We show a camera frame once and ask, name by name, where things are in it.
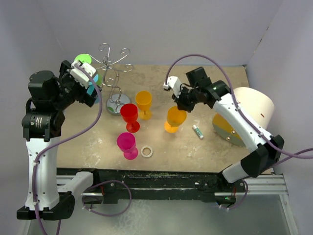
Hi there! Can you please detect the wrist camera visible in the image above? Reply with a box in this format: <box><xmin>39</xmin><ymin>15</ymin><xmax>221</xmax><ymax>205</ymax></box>
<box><xmin>163</xmin><ymin>76</ymin><xmax>182</xmax><ymax>98</ymax></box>
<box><xmin>70</xmin><ymin>61</ymin><xmax>97</xmax><ymax>89</ymax></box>

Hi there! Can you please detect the white tape ring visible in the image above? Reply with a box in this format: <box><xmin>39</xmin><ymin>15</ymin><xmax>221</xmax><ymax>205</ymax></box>
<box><xmin>140</xmin><ymin>145</ymin><xmax>154</xmax><ymax>158</ymax></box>

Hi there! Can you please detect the chrome wire wine glass rack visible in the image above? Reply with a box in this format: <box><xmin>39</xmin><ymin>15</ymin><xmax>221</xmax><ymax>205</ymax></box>
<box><xmin>91</xmin><ymin>43</ymin><xmax>134</xmax><ymax>116</ymax></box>

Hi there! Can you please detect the blue plastic wine glass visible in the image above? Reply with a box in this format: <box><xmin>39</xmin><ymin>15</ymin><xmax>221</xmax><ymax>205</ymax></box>
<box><xmin>86</xmin><ymin>73</ymin><xmax>102</xmax><ymax>105</ymax></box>

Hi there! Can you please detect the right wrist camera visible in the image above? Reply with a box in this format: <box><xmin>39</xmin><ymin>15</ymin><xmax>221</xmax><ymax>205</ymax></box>
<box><xmin>163</xmin><ymin>76</ymin><xmax>182</xmax><ymax>98</ymax></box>

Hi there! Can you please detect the orange wine glass rear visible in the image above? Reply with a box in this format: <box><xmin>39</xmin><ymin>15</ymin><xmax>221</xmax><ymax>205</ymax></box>
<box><xmin>135</xmin><ymin>91</ymin><xmax>152</xmax><ymax>120</ymax></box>

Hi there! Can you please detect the pink plastic wine glass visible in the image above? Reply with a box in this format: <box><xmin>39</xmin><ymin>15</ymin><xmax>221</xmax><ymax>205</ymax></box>
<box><xmin>116</xmin><ymin>132</ymin><xmax>138</xmax><ymax>160</ymax></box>

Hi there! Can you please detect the orange wine glass front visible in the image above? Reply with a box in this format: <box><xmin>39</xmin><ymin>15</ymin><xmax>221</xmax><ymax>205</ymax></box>
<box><xmin>164</xmin><ymin>106</ymin><xmax>187</xmax><ymax>134</ymax></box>

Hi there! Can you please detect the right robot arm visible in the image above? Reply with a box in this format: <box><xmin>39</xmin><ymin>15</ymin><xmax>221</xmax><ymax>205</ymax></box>
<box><xmin>163</xmin><ymin>67</ymin><xmax>284</xmax><ymax>191</ymax></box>

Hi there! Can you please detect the white green lip balm tube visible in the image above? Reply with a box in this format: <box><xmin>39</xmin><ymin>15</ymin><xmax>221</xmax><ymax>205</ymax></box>
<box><xmin>192</xmin><ymin>125</ymin><xmax>204</xmax><ymax>140</ymax></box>

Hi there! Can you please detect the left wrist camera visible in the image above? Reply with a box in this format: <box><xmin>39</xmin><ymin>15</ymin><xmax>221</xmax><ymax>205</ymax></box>
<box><xmin>70</xmin><ymin>61</ymin><xmax>97</xmax><ymax>89</ymax></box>

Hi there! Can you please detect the aluminium rail frame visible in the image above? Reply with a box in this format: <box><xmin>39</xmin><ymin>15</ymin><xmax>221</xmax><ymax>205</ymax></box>
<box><xmin>24</xmin><ymin>168</ymin><xmax>299</xmax><ymax>235</ymax></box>

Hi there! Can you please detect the red plastic wine glass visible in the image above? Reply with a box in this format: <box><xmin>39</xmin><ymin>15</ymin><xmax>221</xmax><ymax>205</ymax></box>
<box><xmin>120</xmin><ymin>103</ymin><xmax>140</xmax><ymax>133</ymax></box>

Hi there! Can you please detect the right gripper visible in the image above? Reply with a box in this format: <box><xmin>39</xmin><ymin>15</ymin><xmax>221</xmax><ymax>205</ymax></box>
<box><xmin>173</xmin><ymin>84</ymin><xmax>201</xmax><ymax>112</ymax></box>

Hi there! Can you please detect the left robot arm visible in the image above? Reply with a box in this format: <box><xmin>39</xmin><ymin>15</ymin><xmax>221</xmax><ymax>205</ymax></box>
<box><xmin>17</xmin><ymin>60</ymin><xmax>101</xmax><ymax>221</ymax></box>

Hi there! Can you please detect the green plastic wine glass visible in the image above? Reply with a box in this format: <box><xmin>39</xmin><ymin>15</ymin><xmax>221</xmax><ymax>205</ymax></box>
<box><xmin>74</xmin><ymin>54</ymin><xmax>102</xmax><ymax>87</ymax></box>

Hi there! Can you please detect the orange wine glass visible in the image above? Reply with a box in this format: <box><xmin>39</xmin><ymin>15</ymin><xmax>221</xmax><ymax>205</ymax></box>
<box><xmin>164</xmin><ymin>106</ymin><xmax>187</xmax><ymax>134</ymax></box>
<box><xmin>135</xmin><ymin>91</ymin><xmax>152</xmax><ymax>120</ymax></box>

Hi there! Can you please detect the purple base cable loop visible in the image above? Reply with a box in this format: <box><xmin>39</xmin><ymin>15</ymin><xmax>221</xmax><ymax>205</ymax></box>
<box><xmin>82</xmin><ymin>180</ymin><xmax>132</xmax><ymax>217</ymax></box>

